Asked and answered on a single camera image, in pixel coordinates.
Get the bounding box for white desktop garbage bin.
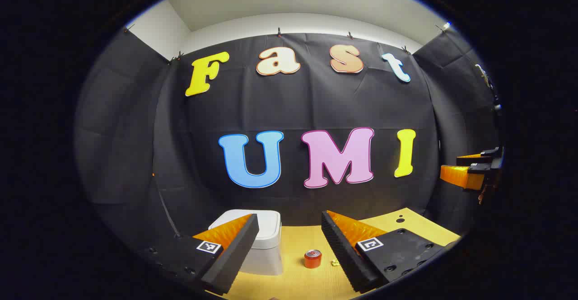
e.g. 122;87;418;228
209;209;284;276

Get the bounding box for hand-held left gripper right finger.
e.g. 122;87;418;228
321;210;452;294

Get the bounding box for black backdrop cloth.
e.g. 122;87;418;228
75;27;502;264

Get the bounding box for wooden desktop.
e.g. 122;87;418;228
205;207;461;300

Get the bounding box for red pop can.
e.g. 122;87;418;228
303;249;322;269

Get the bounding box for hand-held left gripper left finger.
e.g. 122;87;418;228
144;213;261;296

